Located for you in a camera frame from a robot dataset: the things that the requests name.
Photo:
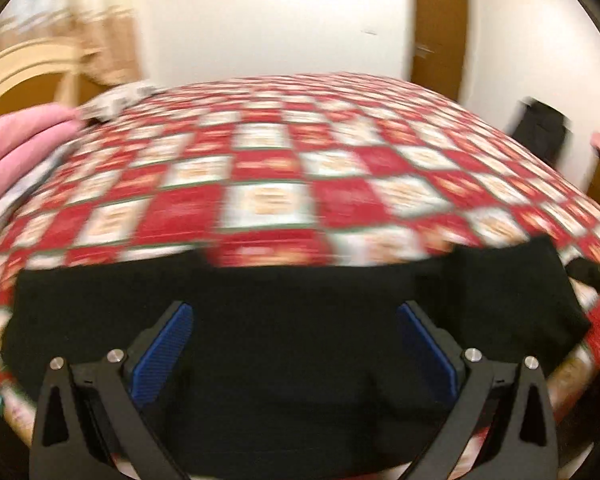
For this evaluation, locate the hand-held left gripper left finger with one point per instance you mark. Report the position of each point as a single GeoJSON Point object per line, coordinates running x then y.
{"type": "Point", "coordinates": [162, 355]}

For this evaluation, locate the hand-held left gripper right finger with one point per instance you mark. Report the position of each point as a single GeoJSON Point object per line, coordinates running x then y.
{"type": "Point", "coordinates": [425, 355]}

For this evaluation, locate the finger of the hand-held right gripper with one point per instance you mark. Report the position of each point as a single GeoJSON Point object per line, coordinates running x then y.
{"type": "Point", "coordinates": [592, 275]}

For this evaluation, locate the black pants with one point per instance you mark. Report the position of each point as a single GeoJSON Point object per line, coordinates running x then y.
{"type": "Point", "coordinates": [300, 360]}

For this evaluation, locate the black suitcase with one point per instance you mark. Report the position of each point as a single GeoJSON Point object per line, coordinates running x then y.
{"type": "Point", "coordinates": [537, 130]}

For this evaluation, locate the grey patterned pillow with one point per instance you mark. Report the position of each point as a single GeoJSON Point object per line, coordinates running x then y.
{"type": "Point", "coordinates": [117, 100]}
{"type": "Point", "coordinates": [25, 190]}

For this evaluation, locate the red checked printed blanket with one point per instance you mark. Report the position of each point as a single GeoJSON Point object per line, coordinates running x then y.
{"type": "Point", "coordinates": [280, 160]}

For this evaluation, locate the pink folded quilt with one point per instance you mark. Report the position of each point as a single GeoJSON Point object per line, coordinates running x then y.
{"type": "Point", "coordinates": [15, 140]}

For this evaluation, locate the brown wooden door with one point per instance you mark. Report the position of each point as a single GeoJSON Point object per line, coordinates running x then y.
{"type": "Point", "coordinates": [440, 15]}

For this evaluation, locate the cream wooden headboard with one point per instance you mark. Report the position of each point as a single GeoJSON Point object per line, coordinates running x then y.
{"type": "Point", "coordinates": [25, 67]}

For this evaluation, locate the beige patterned curtain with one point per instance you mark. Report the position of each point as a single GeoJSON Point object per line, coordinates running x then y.
{"type": "Point", "coordinates": [100, 40]}

